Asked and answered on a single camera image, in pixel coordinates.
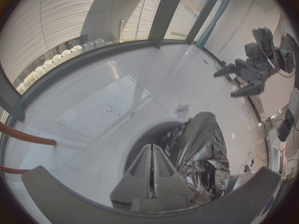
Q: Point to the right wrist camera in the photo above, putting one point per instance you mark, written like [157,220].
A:
[252,51]

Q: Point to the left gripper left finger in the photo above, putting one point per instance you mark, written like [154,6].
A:
[135,181]

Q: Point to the white trash bin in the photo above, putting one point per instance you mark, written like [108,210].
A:
[133,148]

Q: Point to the window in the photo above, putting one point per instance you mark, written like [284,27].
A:
[161,15]

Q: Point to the black plastic bag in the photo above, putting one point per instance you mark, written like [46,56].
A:
[203,153]

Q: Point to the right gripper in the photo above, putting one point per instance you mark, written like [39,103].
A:
[254,72]

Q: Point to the crumpled white paper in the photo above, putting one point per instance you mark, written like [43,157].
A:
[179,111]

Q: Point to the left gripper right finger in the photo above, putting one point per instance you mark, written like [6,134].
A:
[168,181]

